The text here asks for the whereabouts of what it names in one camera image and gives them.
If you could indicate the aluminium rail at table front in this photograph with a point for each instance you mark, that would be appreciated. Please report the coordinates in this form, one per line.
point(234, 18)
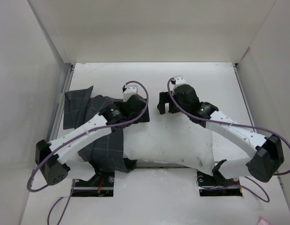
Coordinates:
point(158, 167)

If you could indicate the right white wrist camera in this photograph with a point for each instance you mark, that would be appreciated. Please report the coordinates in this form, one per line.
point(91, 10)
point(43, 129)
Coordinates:
point(178, 81)

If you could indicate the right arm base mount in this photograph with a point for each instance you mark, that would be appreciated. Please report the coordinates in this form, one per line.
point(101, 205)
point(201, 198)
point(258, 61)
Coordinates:
point(217, 185)

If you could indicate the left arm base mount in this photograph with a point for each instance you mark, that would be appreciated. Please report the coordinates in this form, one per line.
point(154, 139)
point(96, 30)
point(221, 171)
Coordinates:
point(100, 185)

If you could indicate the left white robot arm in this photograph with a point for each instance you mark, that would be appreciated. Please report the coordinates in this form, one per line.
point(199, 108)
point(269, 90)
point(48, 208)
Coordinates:
point(53, 158)

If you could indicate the pink object at corner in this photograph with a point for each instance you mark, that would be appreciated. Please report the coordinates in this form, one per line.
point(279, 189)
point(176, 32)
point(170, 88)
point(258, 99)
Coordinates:
point(263, 221)

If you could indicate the white pillow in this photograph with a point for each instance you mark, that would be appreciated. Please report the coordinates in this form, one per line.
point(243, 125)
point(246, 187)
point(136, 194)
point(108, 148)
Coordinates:
point(165, 139)

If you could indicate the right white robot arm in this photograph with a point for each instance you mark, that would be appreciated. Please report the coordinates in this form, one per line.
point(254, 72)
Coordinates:
point(265, 154)

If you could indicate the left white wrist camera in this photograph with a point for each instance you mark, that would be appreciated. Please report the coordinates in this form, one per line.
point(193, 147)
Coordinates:
point(128, 91)

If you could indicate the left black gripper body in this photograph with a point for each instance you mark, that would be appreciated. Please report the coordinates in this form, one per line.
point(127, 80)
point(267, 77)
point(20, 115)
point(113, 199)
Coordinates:
point(144, 118)

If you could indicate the dark grey checked pillowcase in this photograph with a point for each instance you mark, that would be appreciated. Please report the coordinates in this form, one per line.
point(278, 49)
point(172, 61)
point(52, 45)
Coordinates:
point(88, 112)

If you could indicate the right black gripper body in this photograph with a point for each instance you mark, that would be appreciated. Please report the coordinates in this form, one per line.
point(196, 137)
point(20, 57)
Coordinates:
point(182, 107)

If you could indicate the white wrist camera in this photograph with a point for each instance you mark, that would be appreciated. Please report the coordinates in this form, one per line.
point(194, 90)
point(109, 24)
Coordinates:
point(128, 91)
point(178, 81)

